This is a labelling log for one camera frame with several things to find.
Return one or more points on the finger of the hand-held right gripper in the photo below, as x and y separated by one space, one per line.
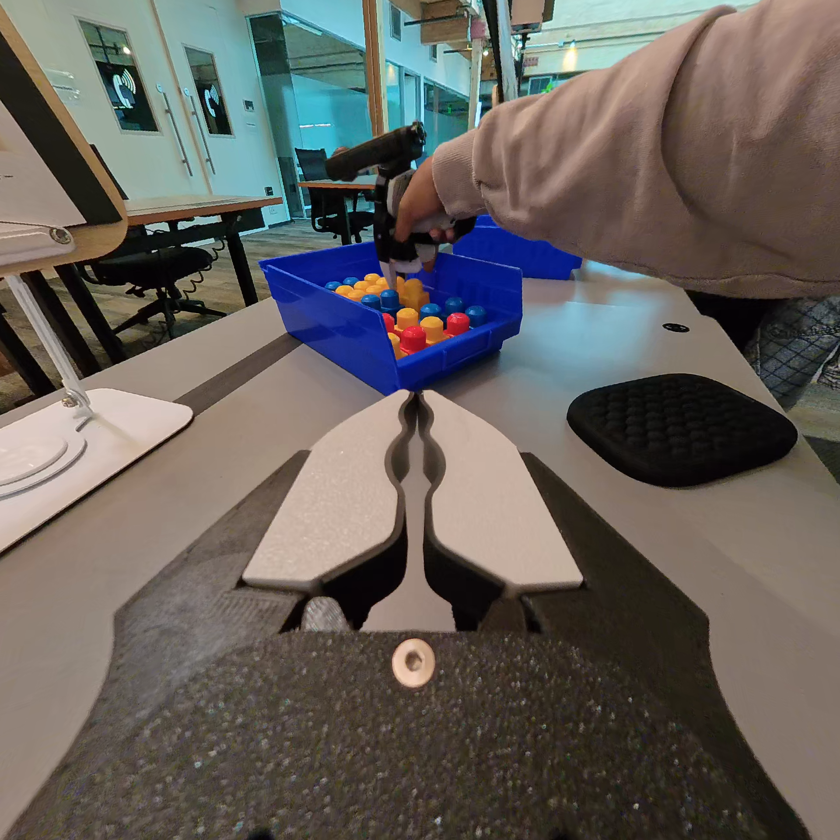
401 268

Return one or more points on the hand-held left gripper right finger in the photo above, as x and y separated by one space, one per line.
499 512

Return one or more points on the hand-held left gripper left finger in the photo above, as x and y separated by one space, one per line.
328 512

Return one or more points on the pile of colourful mega blocks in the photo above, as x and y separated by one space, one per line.
433 328

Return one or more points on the blue plastic bin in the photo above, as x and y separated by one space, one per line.
518 253
328 338

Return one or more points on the person's right forearm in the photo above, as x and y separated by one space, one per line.
656 164

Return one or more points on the person's right hand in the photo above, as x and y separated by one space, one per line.
420 200

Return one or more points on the long wooden desk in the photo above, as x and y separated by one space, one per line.
341 185

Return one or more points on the black office chair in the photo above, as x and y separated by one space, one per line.
151 262
312 164

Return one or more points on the wooden pillar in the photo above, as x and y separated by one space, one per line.
374 65

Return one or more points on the white door with phone sign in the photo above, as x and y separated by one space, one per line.
243 157
79 157

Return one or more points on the wooden desk with black legs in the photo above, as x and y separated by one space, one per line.
197 207

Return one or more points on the black wrist rest pad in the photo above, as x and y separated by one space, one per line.
682 426

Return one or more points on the white sign stand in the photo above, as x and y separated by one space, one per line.
118 426

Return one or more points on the wooden sign board with paper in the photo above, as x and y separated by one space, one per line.
39 184

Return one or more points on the black pole with camera box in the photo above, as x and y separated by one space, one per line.
502 52

